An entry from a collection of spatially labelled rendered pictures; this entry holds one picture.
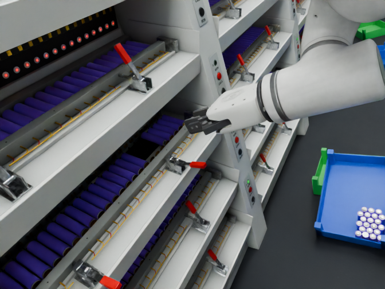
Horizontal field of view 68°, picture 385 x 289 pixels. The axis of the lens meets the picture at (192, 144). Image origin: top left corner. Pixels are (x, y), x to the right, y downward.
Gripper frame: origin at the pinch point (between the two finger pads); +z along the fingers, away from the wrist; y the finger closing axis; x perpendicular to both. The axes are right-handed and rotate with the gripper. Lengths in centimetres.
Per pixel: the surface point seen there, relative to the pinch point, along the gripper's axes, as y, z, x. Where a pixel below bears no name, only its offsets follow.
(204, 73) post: -12.5, 2.1, -6.2
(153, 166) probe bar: 8.2, 10.3, 4.1
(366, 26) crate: -244, -12, 50
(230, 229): -11.1, 18.7, 42.6
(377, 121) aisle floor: -98, -18, 61
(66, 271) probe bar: 32.5, 11.9, 6.1
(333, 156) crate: -51, -7, 47
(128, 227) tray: 21.1, 9.6, 8.5
